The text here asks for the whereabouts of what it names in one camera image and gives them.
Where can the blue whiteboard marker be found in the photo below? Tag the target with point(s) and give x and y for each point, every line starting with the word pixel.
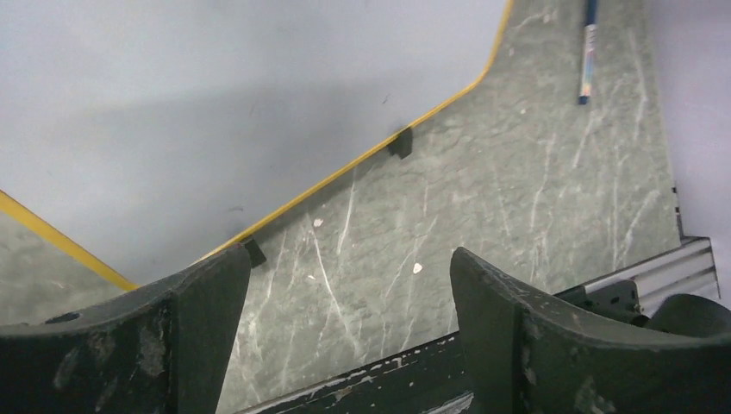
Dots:
pixel 588 52

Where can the yellow framed whiteboard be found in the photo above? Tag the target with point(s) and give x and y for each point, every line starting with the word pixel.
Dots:
pixel 142 136

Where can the aluminium frame profile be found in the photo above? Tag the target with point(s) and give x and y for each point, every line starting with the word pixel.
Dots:
pixel 689 268

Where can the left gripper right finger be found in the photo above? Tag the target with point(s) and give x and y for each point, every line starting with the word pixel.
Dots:
pixel 531 352

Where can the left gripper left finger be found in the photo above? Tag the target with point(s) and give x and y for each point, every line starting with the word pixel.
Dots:
pixel 162 348

